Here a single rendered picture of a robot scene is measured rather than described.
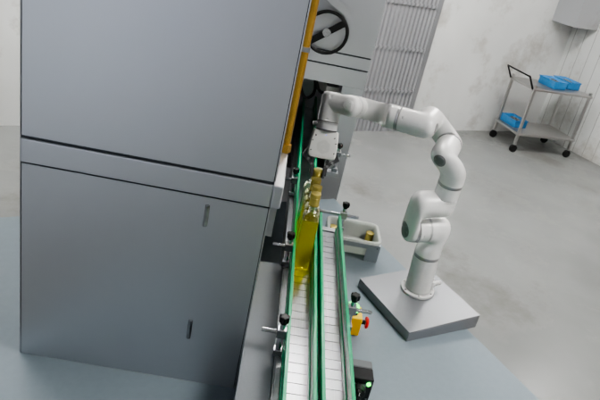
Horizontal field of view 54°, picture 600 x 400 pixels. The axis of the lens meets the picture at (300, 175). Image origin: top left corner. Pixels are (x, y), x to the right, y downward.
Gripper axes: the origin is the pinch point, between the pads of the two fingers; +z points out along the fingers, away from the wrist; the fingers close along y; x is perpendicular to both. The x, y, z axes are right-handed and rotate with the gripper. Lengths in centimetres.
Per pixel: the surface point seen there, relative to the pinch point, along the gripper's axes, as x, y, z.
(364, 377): -52, 21, 48
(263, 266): -14.6, -12.7, 33.5
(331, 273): -11.3, 11.0, 32.7
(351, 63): 87, 12, -43
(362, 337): -22, 24, 49
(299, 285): -21.4, 0.0, 35.4
